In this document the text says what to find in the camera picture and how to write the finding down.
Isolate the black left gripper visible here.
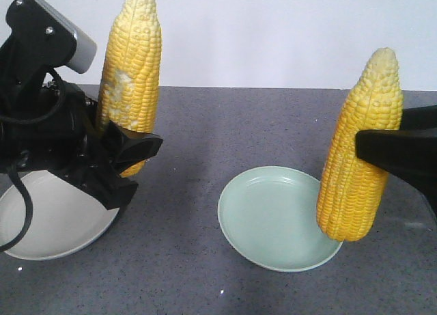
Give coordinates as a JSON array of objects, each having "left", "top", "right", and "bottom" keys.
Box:
[{"left": 48, "top": 83, "right": 163, "bottom": 210}]

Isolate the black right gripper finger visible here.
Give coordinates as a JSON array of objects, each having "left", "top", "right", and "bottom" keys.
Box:
[
  {"left": 399, "top": 105, "right": 437, "bottom": 131},
  {"left": 355, "top": 128, "right": 436, "bottom": 213}
]

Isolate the corn cob pale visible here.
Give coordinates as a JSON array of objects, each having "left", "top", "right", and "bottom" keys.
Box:
[{"left": 96, "top": 0, "right": 163, "bottom": 178}]

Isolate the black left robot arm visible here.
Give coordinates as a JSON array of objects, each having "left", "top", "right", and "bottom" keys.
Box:
[{"left": 1, "top": 36, "right": 163, "bottom": 210}]

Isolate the black left camera cable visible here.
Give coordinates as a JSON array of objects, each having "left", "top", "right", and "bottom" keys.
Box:
[{"left": 0, "top": 68, "right": 69, "bottom": 254}]

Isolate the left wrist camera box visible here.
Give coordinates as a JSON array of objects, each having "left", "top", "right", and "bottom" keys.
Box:
[{"left": 5, "top": 0, "right": 97, "bottom": 74}]

